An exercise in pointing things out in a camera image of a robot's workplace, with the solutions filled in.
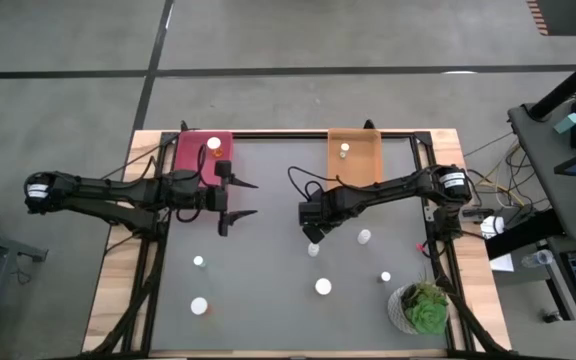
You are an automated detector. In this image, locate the white power adapter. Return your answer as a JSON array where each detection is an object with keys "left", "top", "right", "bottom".
[{"left": 479, "top": 214, "right": 506, "bottom": 240}]

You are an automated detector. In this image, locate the green succulent in white pot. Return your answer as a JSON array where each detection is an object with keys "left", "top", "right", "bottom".
[{"left": 386, "top": 272, "right": 452, "bottom": 336}]

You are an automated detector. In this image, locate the dark grey side desk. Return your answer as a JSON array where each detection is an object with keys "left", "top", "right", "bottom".
[{"left": 506, "top": 89, "right": 576, "bottom": 241}]

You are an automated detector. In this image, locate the pink plastic bin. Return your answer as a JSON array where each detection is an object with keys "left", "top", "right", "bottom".
[{"left": 173, "top": 129, "right": 235, "bottom": 189}]

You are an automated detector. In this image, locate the small teal box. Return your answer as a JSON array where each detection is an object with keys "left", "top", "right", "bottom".
[{"left": 553, "top": 111, "right": 576, "bottom": 135}]

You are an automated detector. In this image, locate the black table frame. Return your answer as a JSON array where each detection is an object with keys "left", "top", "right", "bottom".
[{"left": 80, "top": 119, "right": 517, "bottom": 360}]

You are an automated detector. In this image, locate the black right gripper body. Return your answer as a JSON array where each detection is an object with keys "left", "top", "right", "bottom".
[{"left": 297, "top": 192, "right": 343, "bottom": 227}]

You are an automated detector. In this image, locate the black pole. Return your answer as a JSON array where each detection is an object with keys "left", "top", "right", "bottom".
[{"left": 527, "top": 45, "right": 576, "bottom": 121}]

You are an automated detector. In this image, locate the white paper sheet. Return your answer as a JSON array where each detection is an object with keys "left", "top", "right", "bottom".
[{"left": 489, "top": 253, "right": 516, "bottom": 274}]

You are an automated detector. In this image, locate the grey table mat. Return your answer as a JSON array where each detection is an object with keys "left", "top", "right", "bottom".
[{"left": 150, "top": 137, "right": 450, "bottom": 352}]

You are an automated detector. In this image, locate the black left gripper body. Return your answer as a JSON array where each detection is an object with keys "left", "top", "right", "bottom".
[{"left": 198, "top": 183, "right": 229, "bottom": 213}]

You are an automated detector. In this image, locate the orange plastic bin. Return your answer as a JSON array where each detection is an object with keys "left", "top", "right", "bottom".
[{"left": 326, "top": 127, "right": 385, "bottom": 192}]

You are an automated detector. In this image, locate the clear plastic water bottle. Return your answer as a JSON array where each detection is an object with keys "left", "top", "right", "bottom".
[{"left": 520, "top": 248, "right": 555, "bottom": 269}]

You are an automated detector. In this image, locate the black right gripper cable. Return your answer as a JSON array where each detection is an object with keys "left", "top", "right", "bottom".
[{"left": 287, "top": 166, "right": 342, "bottom": 202}]

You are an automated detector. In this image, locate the red striped floor mat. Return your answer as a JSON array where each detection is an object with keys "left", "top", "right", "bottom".
[{"left": 526, "top": 0, "right": 576, "bottom": 37}]

